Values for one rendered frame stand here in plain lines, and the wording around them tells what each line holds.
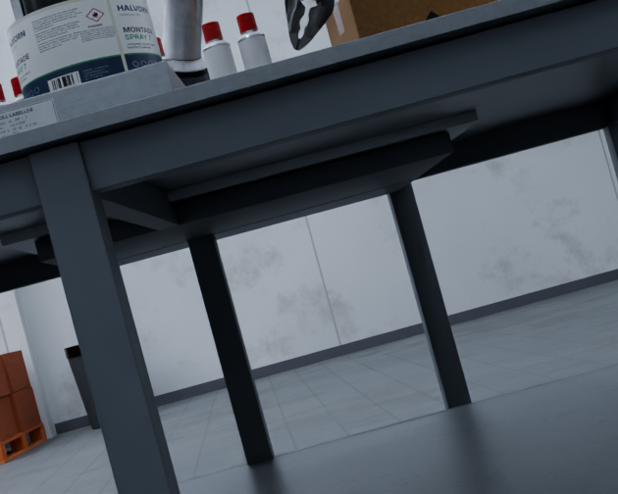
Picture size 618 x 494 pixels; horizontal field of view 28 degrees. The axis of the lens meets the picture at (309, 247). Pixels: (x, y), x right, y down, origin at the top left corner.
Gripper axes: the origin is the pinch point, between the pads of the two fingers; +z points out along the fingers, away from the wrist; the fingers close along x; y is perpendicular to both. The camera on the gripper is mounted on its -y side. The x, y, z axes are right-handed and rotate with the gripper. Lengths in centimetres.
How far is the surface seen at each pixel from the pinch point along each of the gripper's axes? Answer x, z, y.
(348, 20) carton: 6.8, -11.0, -21.2
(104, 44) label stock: -20, 17, 61
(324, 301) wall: 12, 58, -724
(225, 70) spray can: -11.3, 8.4, 3.2
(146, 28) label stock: -16, 13, 55
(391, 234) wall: 49, -5, -729
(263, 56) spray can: -5.4, 4.2, 2.5
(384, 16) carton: 13.5, -12.8, -18.2
